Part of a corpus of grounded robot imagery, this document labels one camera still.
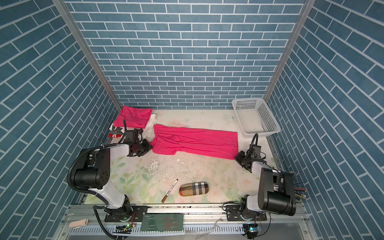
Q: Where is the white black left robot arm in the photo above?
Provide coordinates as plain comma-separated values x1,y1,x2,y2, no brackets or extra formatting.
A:
67,126,152,222

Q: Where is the aluminium right corner post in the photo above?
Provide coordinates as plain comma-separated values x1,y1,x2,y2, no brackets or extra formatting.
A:
263,0,316,102

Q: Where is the pink eraser block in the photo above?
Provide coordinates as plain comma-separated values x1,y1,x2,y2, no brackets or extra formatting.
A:
69,219,89,229

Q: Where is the white perforated plastic basket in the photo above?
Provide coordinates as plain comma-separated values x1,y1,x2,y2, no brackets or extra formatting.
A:
232,98,281,138

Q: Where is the aluminium corner post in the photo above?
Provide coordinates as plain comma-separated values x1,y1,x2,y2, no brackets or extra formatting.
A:
52,0,122,111
263,0,316,102

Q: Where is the plaid beige glasses case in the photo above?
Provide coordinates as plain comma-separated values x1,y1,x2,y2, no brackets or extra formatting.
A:
179,182,209,197

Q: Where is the magenta t shirt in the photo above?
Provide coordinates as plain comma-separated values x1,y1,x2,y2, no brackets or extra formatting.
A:
151,124,239,160
113,106,153,129

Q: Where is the aluminium left corner post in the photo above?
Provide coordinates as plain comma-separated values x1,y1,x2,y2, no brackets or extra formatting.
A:
52,0,122,111

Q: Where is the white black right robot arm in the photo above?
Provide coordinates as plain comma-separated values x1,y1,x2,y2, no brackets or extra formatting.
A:
223,134,297,222

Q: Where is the brown handled marker pen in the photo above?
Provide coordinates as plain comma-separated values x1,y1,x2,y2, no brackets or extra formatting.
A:
161,179,179,203

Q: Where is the coloured pencils bundle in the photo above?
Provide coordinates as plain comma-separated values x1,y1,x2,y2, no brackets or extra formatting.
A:
294,182,307,202

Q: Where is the aluminium front rail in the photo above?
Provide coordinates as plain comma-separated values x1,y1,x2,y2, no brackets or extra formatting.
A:
59,202,313,238

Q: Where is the folded magenta t shirt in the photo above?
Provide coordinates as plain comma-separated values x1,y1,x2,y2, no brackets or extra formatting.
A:
113,106,153,129

